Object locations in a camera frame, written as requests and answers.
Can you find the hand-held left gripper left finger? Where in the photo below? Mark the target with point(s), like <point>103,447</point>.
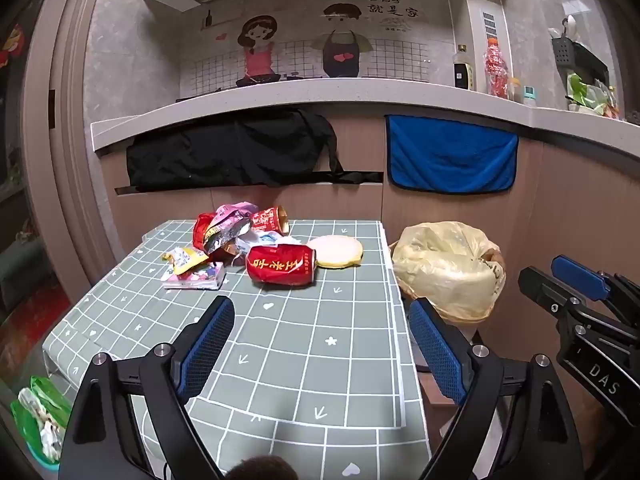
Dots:
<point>205,350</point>

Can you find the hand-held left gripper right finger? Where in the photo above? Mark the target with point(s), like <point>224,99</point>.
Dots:
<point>440,355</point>

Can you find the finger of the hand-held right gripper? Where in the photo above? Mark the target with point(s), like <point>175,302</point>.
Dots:
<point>580,272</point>
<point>545,291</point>

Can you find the pink tissue pack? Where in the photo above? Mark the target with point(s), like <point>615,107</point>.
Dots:
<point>197,279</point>

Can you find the waste bin with yellow bag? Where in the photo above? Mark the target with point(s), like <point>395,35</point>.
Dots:
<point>440,265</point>

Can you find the yellow snack packet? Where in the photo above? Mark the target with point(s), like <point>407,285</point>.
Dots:
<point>185,259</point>

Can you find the red drink can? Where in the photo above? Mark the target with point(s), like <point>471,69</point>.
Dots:
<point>282,265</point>

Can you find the red snack wrapper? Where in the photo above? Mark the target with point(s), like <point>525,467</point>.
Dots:
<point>200,230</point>

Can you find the white paper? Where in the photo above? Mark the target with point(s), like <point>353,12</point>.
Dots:
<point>257,237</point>

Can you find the round yellow pink sponge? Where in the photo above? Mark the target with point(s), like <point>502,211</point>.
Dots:
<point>335,250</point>

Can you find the green grid tablecloth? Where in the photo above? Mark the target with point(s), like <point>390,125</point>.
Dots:
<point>300,360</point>

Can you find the dark fuzzy object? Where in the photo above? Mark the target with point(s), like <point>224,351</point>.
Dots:
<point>260,469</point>

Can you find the blue towel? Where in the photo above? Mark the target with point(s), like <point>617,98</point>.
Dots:
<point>450,155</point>

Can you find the green plastic bag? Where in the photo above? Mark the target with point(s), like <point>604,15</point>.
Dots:
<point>40,410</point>

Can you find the green vegetable bags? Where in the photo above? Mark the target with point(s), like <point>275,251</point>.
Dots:
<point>585,94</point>

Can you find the small teal bottle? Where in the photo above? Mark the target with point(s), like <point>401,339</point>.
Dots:
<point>530,97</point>

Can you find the small brown jar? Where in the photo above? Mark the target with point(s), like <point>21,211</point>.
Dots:
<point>515,91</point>

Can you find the black cloth bag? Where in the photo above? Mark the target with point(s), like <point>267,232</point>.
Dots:
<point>225,150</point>

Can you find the black utensil holder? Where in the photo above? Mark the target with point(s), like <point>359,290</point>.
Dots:
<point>562,52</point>
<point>592,65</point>

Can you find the red drink bottle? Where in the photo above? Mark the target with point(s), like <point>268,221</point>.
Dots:
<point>496,67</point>

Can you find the dark sauce bottle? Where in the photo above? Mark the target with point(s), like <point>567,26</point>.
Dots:
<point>462,72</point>

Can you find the grey stone kitchen counter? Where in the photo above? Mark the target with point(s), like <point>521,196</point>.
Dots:
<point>350,92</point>

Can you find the red hanging decoration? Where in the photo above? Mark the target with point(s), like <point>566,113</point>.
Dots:
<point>12,42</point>

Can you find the brown door frame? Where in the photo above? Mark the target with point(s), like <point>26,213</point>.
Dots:
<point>65,160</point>

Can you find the white wall heater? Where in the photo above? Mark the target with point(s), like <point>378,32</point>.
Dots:
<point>480,20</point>

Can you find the black wall plate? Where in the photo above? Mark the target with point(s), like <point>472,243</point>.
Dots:
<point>51,109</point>

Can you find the cartoon couple wall sticker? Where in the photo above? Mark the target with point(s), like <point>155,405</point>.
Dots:
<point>300,30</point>

